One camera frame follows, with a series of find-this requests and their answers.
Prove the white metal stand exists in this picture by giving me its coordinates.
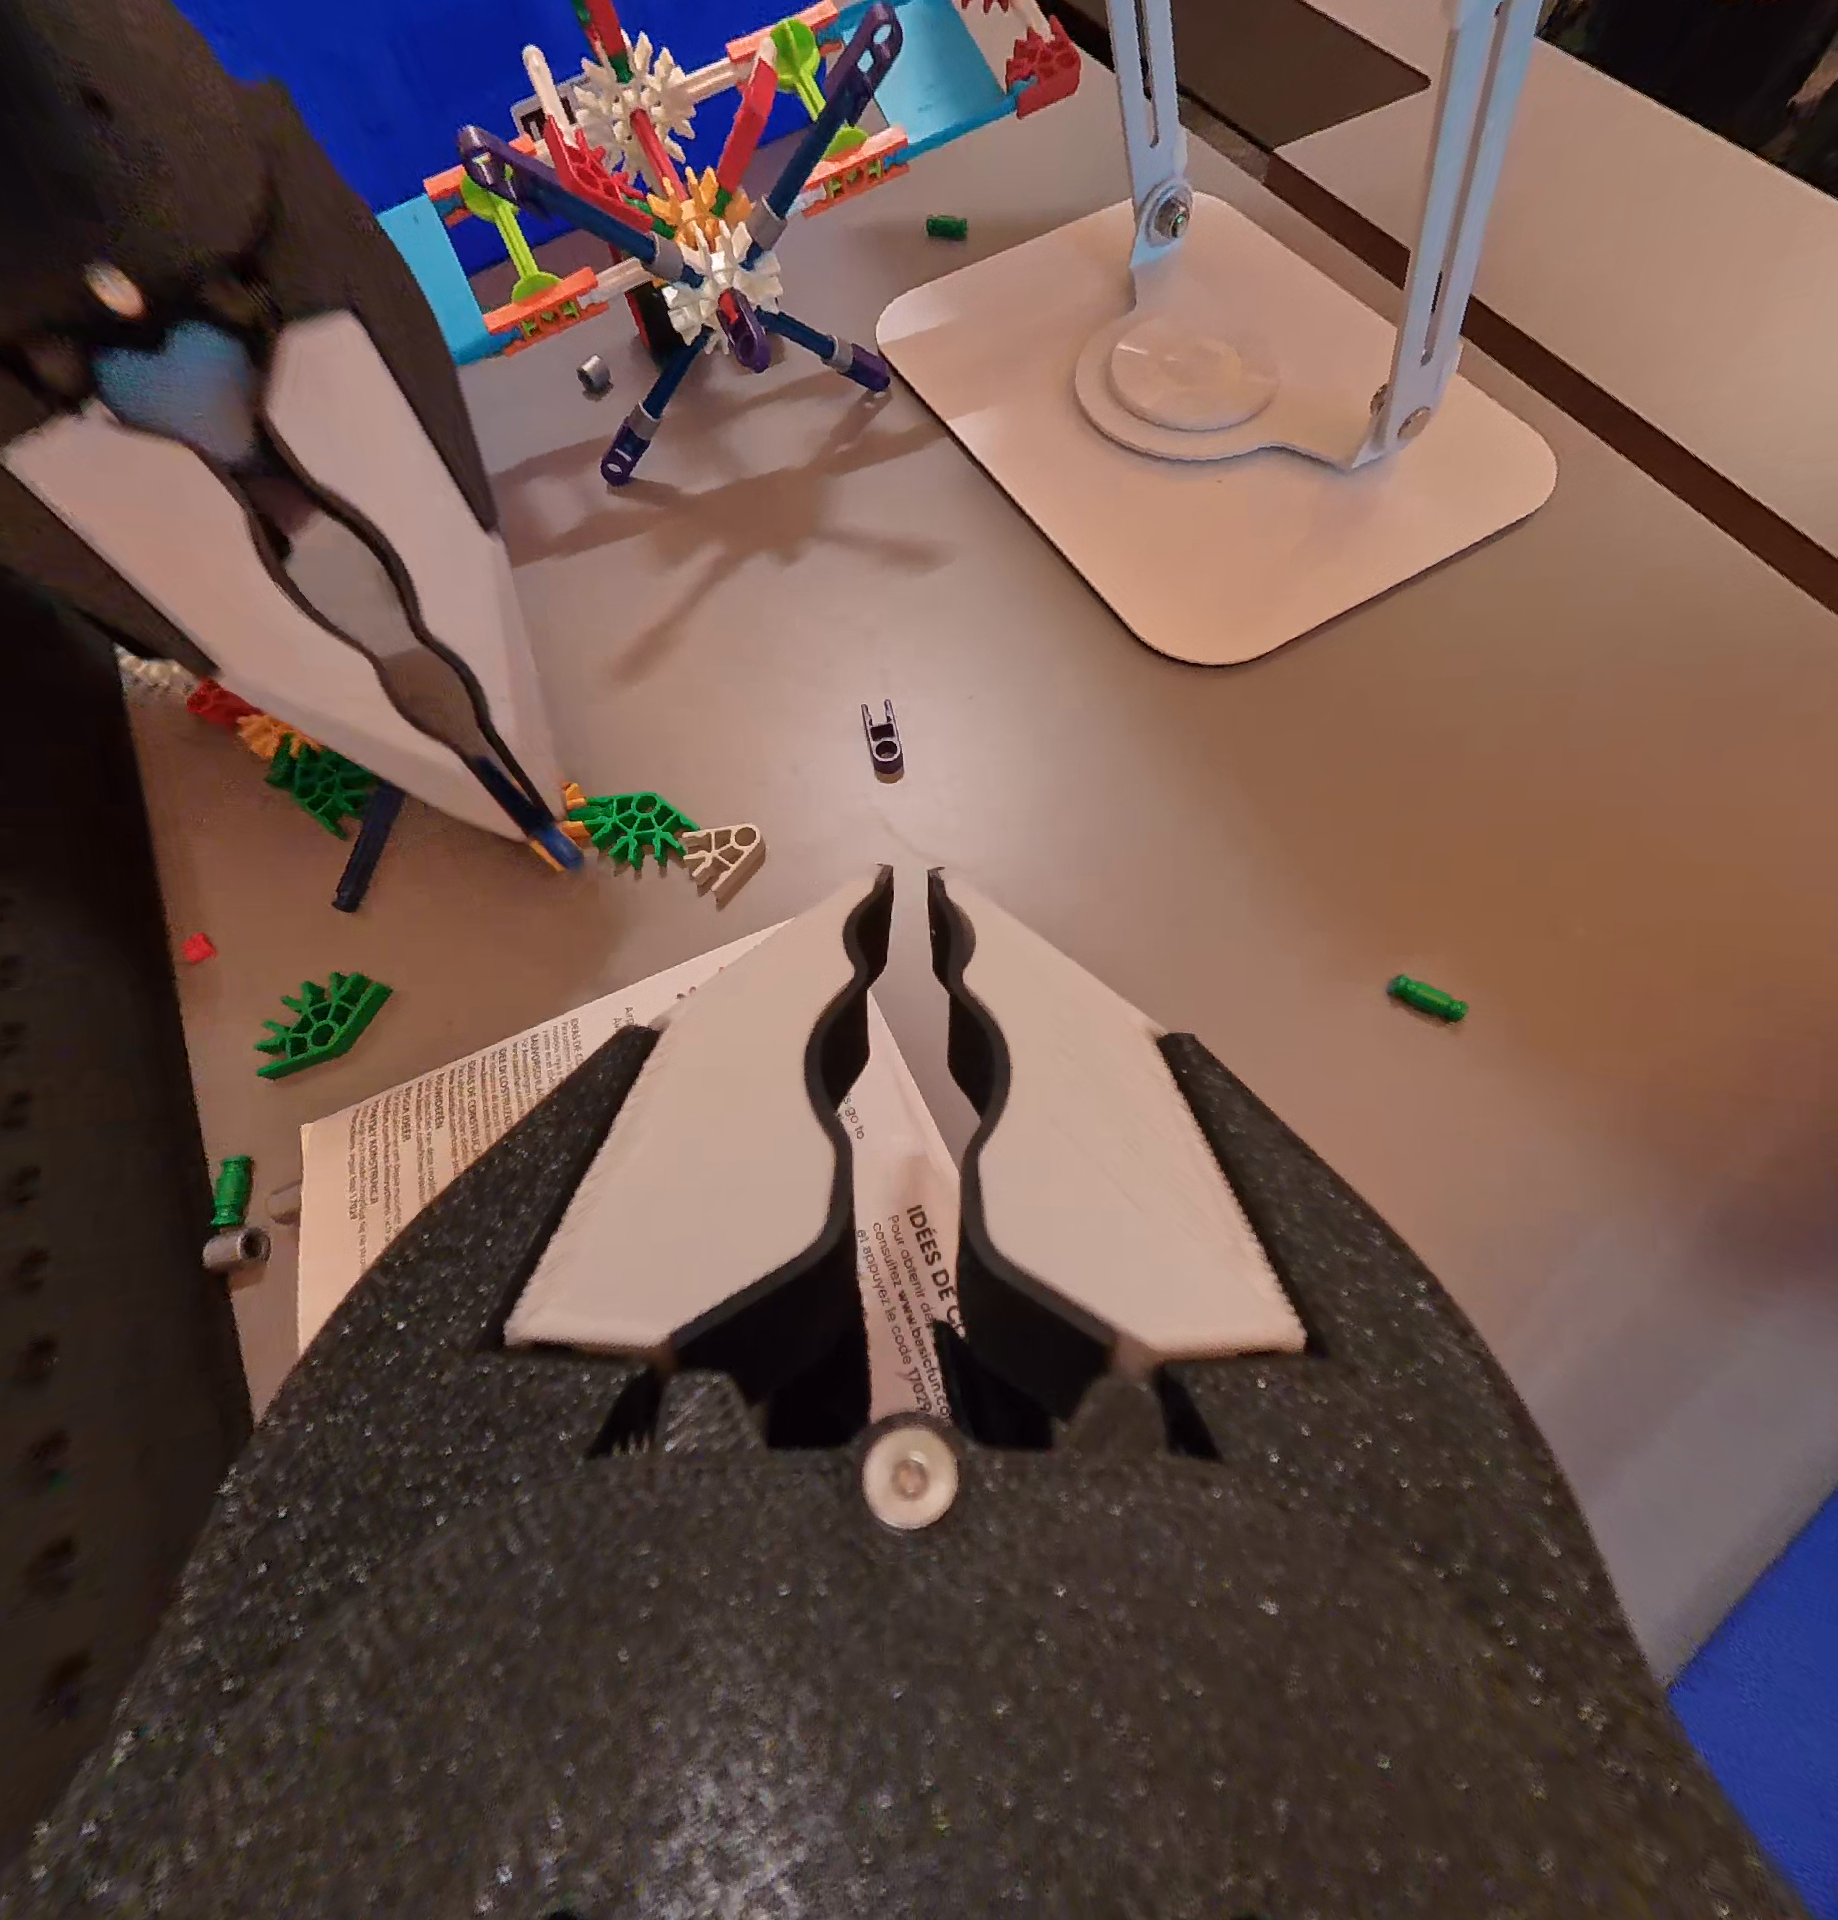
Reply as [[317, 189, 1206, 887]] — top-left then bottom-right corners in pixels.
[[875, 0, 1561, 667]]

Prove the white instruction booklet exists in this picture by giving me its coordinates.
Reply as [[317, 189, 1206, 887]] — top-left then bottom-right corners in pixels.
[[296, 918, 963, 1419]]

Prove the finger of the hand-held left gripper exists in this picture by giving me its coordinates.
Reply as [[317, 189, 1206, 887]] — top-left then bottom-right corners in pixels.
[[259, 306, 571, 843], [0, 405, 544, 843]]

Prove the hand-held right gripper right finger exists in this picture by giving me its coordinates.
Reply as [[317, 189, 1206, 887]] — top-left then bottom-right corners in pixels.
[[925, 868, 1307, 1361]]

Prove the pale grey small connector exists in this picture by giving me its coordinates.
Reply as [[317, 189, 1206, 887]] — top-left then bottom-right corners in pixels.
[[682, 820, 768, 908]]

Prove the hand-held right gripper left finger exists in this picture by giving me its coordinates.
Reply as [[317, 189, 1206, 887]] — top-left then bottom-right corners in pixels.
[[504, 866, 895, 1361]]

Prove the blue plastic bin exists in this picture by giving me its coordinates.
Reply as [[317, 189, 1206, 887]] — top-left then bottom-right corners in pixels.
[[174, 0, 808, 285], [1667, 1482, 1838, 1920]]

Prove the colourful construction toy model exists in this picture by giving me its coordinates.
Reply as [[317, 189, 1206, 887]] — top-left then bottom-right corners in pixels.
[[374, 0, 1085, 489]]

